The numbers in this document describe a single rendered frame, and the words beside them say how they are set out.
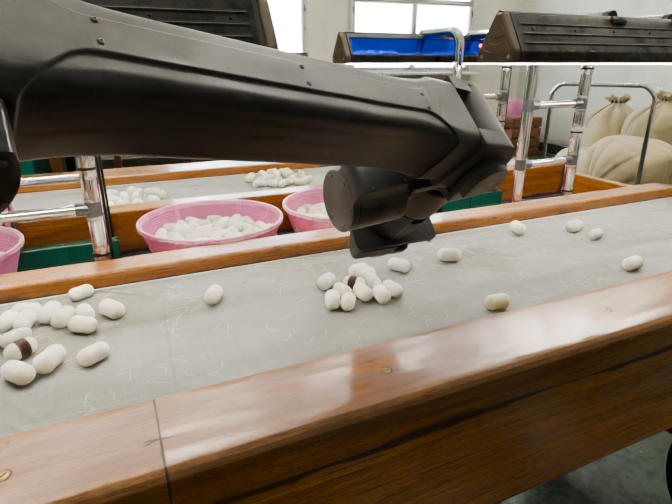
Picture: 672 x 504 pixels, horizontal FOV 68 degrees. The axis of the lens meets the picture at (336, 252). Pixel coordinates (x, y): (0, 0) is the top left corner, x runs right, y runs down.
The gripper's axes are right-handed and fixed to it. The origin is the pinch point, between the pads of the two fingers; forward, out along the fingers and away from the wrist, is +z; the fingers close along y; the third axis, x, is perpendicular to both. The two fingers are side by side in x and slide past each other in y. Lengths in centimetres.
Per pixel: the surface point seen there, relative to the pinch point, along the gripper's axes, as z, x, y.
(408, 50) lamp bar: 32, -60, -46
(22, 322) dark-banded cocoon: 11.7, -1.3, 39.4
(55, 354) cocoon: 4.2, 4.8, 35.5
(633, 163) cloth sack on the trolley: 129, -65, -261
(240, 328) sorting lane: 5.4, 6.0, 16.0
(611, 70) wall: 239, -223, -471
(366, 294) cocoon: 3.9, 5.4, -0.8
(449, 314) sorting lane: -0.6, 11.0, -9.1
